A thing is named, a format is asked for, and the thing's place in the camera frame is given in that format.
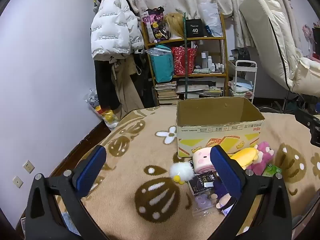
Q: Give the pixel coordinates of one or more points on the teal paper bag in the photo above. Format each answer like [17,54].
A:
[162,65]

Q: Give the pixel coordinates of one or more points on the red gift bag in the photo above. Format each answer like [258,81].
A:
[181,60]

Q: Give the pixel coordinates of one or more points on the purple patterned bag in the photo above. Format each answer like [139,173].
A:
[155,27]

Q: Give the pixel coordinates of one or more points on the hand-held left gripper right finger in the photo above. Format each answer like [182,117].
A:
[226,173]

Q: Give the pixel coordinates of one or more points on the purple-haired doll plush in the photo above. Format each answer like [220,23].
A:
[223,201]

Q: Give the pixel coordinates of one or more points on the yellow plush toy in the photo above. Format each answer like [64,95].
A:
[243,155]

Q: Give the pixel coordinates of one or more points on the printed cardboard box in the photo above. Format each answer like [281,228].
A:
[217,132]

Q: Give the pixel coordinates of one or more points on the wall socket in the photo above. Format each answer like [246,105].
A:
[28,166]
[17,182]

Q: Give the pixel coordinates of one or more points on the blonde wig head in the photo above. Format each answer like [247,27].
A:
[173,22]

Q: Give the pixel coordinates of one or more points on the cream mattress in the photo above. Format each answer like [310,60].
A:
[265,30]

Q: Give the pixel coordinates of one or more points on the row of cosmetic bottles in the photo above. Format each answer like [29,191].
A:
[212,65]

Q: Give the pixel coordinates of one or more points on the plastic bag with yellow items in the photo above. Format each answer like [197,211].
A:
[93,100]

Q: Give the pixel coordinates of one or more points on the green packet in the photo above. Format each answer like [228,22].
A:
[271,170]

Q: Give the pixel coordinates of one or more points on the white trolley cart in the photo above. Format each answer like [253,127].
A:
[246,63]

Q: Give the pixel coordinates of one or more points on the stack of books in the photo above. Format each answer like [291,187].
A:
[166,92]

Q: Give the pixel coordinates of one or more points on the wooden bookshelf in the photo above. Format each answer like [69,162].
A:
[212,38]

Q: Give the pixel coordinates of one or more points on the green pole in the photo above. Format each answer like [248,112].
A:
[186,80]

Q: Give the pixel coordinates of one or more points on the black tissue pack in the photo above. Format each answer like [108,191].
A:
[200,183]

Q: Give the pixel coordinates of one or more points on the pink pig face squishy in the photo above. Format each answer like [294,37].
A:
[201,158]

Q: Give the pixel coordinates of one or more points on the pink bear plush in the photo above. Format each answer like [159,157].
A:
[262,155]

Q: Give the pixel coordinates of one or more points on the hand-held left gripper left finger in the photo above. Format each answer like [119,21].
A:
[91,170]

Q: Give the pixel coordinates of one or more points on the pile of papers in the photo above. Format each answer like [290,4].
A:
[200,88]

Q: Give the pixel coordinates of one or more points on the purple item in clear bag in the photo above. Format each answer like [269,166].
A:
[201,201]

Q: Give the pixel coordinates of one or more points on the beige printed blanket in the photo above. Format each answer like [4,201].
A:
[140,150]

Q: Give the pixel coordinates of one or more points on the black box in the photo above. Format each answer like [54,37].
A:
[195,30]

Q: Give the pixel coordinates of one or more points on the white puffer jacket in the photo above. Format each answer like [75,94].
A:
[110,30]

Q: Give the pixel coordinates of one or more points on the beige trousers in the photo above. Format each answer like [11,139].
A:
[127,90]

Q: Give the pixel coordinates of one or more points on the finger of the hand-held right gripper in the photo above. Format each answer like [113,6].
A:
[313,130]

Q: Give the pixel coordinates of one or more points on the pink fan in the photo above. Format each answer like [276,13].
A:
[307,33]

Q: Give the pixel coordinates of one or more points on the white fluffy duck toy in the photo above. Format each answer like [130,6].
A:
[182,170]

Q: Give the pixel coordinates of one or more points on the white plastic bag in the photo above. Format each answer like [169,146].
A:
[210,15]

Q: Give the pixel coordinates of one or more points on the black hanging garment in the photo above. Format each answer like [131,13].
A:
[105,85]

